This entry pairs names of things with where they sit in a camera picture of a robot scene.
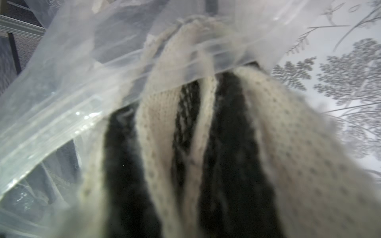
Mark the black white houndstooth scarf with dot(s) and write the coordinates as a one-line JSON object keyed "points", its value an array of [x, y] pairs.
{"points": [[230, 155]]}

